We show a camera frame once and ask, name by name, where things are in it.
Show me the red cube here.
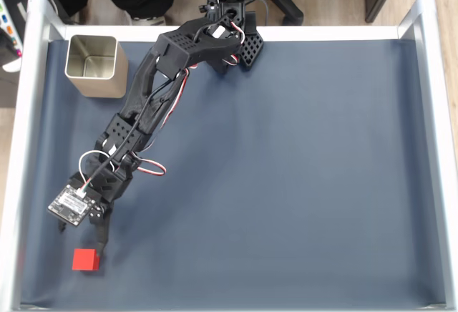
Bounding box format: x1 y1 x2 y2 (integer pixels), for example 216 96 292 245
72 248 102 272

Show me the red white black servo wire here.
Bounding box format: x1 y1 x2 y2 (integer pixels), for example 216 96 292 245
132 157 167 178

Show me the black camera cable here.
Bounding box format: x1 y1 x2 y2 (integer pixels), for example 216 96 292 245
85 7 239 188

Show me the dark blue mat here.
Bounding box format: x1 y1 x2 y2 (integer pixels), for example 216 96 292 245
19 39 448 308

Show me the bare camera circuit board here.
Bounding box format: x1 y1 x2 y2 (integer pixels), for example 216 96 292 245
47 184 97 226

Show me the thin white wire loop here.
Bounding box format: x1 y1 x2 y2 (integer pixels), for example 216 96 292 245
78 150 121 195

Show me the square metal tin container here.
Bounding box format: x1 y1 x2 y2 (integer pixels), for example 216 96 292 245
64 34 129 99

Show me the white device with coloured buttons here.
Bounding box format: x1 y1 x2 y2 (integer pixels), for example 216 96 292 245
0 0 25 73

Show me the grey power cable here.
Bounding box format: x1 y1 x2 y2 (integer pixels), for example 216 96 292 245
243 0 271 26

